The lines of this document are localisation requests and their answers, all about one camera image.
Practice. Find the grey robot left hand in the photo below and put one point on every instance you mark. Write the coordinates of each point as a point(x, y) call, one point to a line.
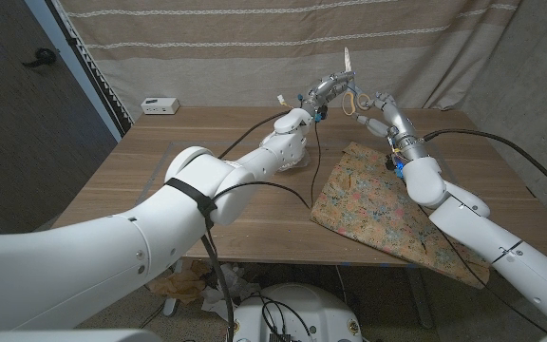
point(326, 90)

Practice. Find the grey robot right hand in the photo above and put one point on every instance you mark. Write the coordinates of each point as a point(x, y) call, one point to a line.
point(397, 123)

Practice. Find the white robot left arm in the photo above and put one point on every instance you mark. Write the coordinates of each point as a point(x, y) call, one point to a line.
point(136, 247)

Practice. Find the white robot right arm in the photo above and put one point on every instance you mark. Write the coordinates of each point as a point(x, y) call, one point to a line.
point(492, 237)

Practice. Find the crumpled white paper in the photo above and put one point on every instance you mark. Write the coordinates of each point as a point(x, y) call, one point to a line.
point(240, 285)

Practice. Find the crumpled brown paper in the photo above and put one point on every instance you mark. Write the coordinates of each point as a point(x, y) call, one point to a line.
point(178, 285)

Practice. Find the bag of white candies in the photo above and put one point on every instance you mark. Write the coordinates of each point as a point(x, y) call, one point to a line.
point(302, 162)

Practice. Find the floral patterned cloth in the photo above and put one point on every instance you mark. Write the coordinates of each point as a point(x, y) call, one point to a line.
point(359, 204)

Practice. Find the beige striped curtain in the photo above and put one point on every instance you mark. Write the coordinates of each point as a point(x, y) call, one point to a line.
point(207, 47)

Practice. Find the white power strip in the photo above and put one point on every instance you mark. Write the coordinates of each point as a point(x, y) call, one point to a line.
point(159, 105)

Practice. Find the grey table leg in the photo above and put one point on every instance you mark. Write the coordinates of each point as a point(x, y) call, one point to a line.
point(418, 294)

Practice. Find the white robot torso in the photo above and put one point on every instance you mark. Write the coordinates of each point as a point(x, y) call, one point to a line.
point(297, 304)

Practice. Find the dark wooden door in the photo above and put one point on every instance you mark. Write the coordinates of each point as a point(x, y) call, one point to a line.
point(17, 142)

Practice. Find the black curtain frame pole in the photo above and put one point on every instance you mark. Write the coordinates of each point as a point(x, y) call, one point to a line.
point(93, 71)

